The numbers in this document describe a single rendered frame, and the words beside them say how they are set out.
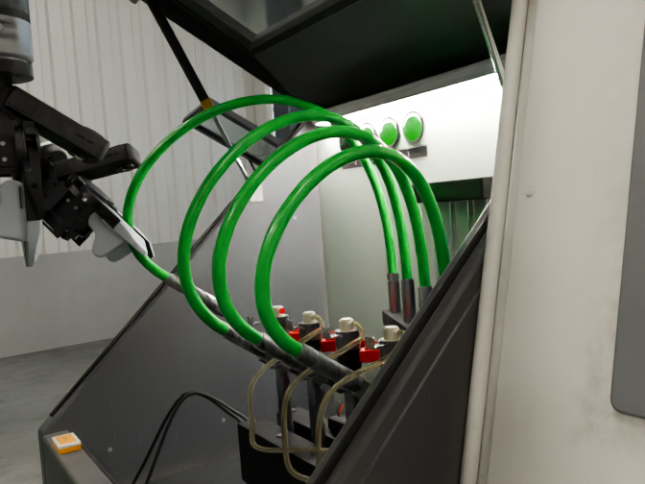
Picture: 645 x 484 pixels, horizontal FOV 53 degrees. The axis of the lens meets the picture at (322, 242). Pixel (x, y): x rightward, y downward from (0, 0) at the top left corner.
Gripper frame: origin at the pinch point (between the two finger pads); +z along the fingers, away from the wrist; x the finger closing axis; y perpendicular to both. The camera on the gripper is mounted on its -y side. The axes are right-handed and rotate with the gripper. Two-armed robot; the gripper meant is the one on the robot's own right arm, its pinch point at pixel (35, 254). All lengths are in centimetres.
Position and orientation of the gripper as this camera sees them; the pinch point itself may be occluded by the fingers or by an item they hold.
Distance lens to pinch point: 76.3
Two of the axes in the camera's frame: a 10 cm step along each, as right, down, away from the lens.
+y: -8.4, 0.9, -5.4
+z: 0.7, 10.0, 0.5
